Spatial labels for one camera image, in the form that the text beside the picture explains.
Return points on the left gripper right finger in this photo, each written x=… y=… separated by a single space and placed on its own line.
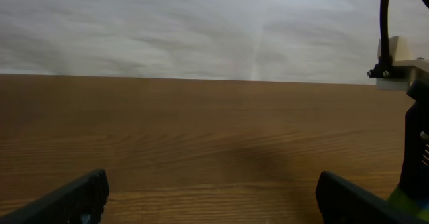
x=348 y=204

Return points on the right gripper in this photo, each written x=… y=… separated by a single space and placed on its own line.
x=425 y=116

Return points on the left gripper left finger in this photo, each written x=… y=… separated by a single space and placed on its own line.
x=77 y=200

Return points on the green cube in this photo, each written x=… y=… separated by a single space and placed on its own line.
x=403 y=198

